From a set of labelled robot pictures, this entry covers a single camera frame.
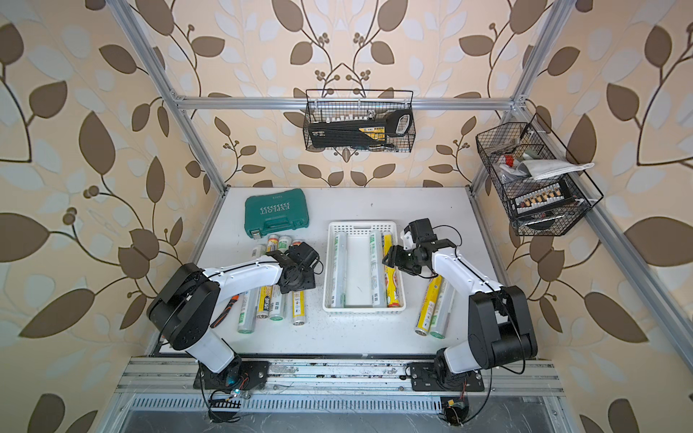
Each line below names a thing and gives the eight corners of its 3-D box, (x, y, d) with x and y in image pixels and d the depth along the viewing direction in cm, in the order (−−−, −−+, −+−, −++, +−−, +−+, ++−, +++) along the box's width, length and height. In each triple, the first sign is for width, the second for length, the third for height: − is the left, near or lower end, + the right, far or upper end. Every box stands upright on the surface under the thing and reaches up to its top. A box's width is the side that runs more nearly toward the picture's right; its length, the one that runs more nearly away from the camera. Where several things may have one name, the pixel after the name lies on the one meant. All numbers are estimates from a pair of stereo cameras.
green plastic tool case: (246, 240, 105) (242, 233, 101) (248, 204, 118) (244, 196, 114) (311, 229, 109) (309, 221, 105) (305, 194, 121) (304, 187, 117)
